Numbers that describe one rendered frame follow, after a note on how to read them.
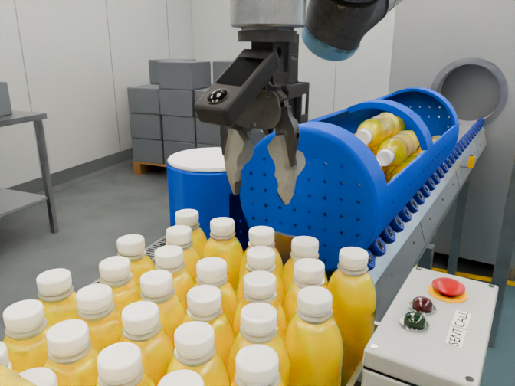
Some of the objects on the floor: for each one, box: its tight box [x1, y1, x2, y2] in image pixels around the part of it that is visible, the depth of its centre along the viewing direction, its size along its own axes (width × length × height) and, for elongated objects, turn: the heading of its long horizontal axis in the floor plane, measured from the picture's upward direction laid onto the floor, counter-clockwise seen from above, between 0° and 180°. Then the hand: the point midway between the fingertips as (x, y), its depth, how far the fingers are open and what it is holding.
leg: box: [417, 244, 435, 270], centre depth 186 cm, size 6×6×63 cm
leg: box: [447, 182, 470, 276], centre depth 266 cm, size 6×6×63 cm
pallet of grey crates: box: [127, 59, 261, 175], centre depth 493 cm, size 120×80×119 cm
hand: (257, 193), depth 59 cm, fingers open, 7 cm apart
